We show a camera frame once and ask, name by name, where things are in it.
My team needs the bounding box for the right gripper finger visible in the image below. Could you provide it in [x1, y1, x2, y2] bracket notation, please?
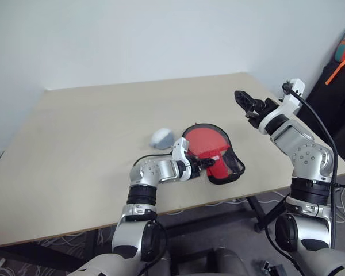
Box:
[233, 90, 259, 112]
[244, 110, 260, 126]

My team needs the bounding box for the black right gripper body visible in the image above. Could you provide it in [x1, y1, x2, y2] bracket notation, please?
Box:
[253, 97, 277, 118]

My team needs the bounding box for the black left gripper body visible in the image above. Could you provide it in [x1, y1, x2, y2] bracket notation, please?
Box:
[189, 156, 204, 178]

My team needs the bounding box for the red table tennis paddle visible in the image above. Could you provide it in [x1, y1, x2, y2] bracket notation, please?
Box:
[186, 128, 231, 181]

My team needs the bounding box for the black mesh paddle case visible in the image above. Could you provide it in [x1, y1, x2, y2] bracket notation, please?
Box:
[181, 122, 246, 186]

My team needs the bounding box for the grey and white rounded object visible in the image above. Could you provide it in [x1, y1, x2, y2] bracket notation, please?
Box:
[149, 128, 175, 150]

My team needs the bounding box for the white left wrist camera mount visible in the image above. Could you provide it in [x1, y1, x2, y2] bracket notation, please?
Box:
[171, 137, 191, 181]

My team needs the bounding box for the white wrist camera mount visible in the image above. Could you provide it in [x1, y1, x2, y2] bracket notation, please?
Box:
[171, 137, 191, 181]
[278, 78, 305, 116]

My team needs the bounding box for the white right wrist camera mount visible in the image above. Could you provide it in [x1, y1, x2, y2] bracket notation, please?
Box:
[278, 78, 305, 116]

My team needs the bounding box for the black bag with orange straps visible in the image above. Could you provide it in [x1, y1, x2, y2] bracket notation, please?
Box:
[295, 59, 345, 160]

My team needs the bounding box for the orange strap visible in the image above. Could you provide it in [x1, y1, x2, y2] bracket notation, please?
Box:
[324, 52, 345, 86]

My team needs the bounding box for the small black bracket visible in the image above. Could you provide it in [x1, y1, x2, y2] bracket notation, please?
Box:
[260, 260, 288, 276]

